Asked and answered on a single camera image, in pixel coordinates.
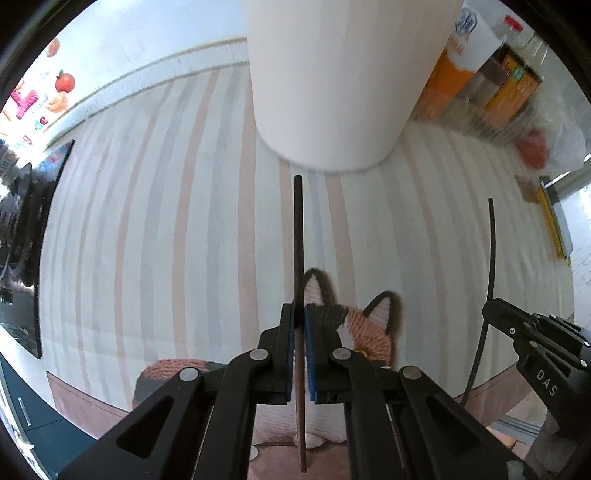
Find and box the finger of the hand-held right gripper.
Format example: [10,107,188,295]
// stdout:
[482,298,537,343]

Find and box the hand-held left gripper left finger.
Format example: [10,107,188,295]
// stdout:
[55,302,295,480]

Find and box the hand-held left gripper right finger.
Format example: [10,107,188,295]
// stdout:
[305,302,527,480]

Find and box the thin black cable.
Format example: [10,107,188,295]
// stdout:
[463,198,498,404]

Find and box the dark brown chopstick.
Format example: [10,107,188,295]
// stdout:
[294,175,309,472]

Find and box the white round container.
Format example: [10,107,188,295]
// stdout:
[242,0,465,174]

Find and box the cat shaped mat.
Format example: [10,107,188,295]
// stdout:
[131,268,403,460]

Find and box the red orange packet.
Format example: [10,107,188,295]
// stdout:
[515,129,550,169]

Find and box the clear plastic bag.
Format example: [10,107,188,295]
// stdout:
[531,83,589,171]

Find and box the striped tablecloth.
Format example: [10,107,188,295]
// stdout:
[34,37,575,480]

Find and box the orange green box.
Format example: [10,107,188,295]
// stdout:
[478,46,546,134]

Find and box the brown box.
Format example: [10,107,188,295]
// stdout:
[455,44,509,116]

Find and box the orange white carton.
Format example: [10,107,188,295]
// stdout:
[413,4,504,123]

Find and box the black flat screen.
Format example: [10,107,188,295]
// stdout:
[0,138,77,358]

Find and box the white bottle red label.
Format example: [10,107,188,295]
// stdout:
[489,7,548,51]

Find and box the pink wall sticker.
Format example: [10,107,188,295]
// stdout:
[11,88,42,121]

